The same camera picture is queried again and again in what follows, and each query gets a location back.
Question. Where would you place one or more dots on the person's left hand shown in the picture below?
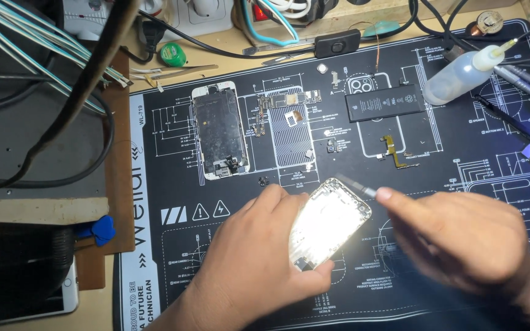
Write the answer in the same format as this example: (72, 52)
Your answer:
(246, 257)

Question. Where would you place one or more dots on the person's right hand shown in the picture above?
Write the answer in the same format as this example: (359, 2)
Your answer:
(467, 239)

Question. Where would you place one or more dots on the silver phone housing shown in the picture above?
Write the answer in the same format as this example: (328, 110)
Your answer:
(329, 225)

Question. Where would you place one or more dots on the silver metal tweezers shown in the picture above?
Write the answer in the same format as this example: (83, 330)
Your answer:
(357, 186)

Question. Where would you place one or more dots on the small black phone part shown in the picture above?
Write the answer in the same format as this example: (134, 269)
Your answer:
(263, 181)

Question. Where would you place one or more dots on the black printed repair mat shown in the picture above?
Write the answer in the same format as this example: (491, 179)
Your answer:
(430, 161)

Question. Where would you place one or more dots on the black thin spudger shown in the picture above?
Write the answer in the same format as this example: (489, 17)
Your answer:
(513, 122)

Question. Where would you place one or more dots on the white phone screen assembly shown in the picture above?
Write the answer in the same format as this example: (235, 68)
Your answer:
(219, 128)

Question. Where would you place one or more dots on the brown board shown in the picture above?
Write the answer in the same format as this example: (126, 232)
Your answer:
(120, 184)

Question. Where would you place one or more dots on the white sim tray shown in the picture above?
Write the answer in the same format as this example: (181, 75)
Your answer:
(293, 118)

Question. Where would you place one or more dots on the blue plastic opening picks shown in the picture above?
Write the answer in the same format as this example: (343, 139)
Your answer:
(101, 230)

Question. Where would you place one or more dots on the black phone battery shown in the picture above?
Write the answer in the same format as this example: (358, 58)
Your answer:
(384, 102)

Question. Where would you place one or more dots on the phone logic board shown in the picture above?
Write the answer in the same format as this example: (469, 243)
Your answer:
(288, 100)

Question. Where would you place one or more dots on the clear plastic squeeze bottle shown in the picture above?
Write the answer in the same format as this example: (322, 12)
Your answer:
(458, 76)

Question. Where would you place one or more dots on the grey metal screwdriver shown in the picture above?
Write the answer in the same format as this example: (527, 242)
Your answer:
(520, 82)

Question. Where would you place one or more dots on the beige flat tweezers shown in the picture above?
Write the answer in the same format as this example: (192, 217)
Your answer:
(177, 72)

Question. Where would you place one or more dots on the round silver home button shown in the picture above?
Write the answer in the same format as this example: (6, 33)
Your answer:
(322, 68)

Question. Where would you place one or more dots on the steel pointed tweezers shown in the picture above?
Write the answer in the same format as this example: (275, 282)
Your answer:
(274, 53)

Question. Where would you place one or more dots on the white smartphone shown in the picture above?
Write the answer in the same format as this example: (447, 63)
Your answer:
(39, 303)

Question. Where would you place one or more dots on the green round container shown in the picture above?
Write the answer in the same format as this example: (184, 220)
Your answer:
(172, 54)

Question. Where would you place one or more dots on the teal plastic pick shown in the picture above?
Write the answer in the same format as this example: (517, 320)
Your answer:
(380, 29)

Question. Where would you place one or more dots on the grey equipment box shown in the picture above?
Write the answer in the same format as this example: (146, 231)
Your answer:
(39, 151)

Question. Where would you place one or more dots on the white power strip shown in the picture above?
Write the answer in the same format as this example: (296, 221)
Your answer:
(200, 14)

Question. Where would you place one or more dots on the small black camera module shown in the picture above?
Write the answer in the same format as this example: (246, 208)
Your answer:
(332, 147)

